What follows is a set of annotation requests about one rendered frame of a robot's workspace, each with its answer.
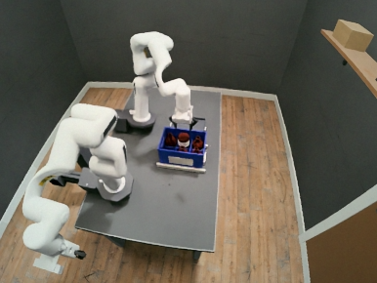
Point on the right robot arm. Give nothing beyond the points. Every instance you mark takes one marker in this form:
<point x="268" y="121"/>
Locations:
<point x="109" y="163"/>

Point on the blue box with white label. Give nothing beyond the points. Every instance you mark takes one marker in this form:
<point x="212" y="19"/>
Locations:
<point x="171" y="156"/>

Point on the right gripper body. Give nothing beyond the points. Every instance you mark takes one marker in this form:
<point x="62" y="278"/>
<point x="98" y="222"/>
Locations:
<point x="71" y="247"/>

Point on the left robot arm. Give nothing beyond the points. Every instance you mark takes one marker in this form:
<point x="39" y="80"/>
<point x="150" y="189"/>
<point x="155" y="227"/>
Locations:
<point x="157" y="44"/>

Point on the black shallow tray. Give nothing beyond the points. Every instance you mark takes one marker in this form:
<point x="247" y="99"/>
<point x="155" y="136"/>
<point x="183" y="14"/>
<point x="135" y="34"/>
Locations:
<point x="199" y="126"/>

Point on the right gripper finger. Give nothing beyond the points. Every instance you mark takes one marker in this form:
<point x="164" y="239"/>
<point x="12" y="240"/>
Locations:
<point x="80" y="254"/>

